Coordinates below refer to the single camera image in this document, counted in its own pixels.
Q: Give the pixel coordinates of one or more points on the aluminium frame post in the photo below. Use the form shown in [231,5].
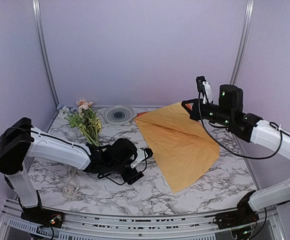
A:
[44,52]
[247,20]

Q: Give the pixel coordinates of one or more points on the cream ribbon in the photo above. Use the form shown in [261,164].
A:
[71,183]

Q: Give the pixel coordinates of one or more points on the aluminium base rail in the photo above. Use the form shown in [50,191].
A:
[87,226]

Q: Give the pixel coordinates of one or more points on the green leafy fake stem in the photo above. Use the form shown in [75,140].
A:
[74,120]

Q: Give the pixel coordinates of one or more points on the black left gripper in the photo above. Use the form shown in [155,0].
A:
[132,177]

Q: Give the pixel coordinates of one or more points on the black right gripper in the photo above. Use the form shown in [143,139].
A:
[195,113]

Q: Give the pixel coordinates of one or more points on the yellow daisy fake bunch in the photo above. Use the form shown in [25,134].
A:
[90,128]

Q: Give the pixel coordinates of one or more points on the pink rose fake stem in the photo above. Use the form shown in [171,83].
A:
[84,109]

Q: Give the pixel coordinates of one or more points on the grey ringed plate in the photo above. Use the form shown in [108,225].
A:
[118,115]

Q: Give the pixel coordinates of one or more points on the aluminium frame post left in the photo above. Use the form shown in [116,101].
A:
[44,52]

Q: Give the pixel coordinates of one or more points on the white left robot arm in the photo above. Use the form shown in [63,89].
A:
[23,140]

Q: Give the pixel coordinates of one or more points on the aluminium frame post right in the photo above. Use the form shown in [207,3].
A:
[247,20]

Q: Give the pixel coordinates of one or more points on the blue fake flower stem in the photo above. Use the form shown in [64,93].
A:
[64,112]

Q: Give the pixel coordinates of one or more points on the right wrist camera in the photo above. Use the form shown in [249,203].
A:
[204,88]

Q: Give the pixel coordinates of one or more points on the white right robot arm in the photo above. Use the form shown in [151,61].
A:
[251,128]

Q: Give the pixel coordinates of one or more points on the brown orange wrapping paper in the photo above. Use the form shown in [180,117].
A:
[181,147]

